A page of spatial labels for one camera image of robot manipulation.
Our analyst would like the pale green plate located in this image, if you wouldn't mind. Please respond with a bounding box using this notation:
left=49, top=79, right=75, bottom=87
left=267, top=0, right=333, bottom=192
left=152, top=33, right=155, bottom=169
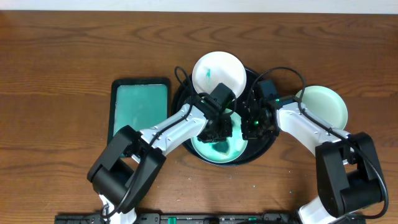
left=191, top=112, right=248, bottom=163
left=302, top=85, right=348, bottom=129

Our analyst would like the white plate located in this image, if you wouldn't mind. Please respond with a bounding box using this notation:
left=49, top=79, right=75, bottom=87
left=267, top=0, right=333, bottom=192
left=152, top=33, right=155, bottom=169
left=192, top=51, right=247, bottom=98

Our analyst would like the pale green plate front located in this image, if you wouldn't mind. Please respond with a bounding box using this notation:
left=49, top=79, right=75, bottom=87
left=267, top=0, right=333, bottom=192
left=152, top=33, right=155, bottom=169
left=302, top=85, right=348, bottom=129

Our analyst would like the green scrub sponge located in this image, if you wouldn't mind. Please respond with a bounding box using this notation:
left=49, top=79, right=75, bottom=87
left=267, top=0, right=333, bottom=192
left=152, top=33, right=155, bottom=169
left=211, top=141, right=229, bottom=155

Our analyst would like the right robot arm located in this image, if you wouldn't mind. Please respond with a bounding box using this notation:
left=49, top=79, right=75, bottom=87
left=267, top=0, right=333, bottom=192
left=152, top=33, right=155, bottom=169
left=242, top=80, right=389, bottom=223

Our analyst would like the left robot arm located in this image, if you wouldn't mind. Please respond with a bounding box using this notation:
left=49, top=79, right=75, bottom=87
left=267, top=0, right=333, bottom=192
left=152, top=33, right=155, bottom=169
left=87, top=100, right=232, bottom=223

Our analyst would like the black round tray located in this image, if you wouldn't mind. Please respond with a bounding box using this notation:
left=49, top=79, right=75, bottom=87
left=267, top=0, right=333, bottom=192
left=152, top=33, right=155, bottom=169
left=171, top=67, right=277, bottom=167

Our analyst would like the black rectangular water tray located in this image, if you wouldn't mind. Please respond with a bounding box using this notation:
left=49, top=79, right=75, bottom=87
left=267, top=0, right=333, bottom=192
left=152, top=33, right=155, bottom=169
left=107, top=78, right=170, bottom=142

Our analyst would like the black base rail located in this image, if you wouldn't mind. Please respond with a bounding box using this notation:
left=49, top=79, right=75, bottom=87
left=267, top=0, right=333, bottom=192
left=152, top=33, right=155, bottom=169
left=54, top=213, right=300, bottom=224

